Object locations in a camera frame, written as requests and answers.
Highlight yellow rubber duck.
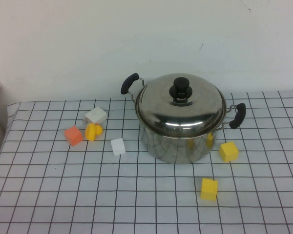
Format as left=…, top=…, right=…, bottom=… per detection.
left=84, top=122, right=104, bottom=142

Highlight yellow foam cube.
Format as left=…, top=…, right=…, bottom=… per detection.
left=200, top=177, right=219, bottom=201
left=218, top=141, right=240, bottom=163

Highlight steel lid with black knob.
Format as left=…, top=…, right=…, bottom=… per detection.
left=134, top=73, right=227, bottom=138

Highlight white black grid tablecloth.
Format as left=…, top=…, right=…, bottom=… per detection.
left=0, top=89, right=293, bottom=234

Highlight orange foam cube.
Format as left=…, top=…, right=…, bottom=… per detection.
left=64, top=125, right=84, bottom=147

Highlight white foam cube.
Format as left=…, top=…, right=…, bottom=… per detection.
left=110, top=137, right=126, bottom=156

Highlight stainless steel pot black handles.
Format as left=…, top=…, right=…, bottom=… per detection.
left=120, top=72, right=247, bottom=164

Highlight white power adapter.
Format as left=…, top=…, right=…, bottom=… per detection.
left=83, top=106, right=107, bottom=125

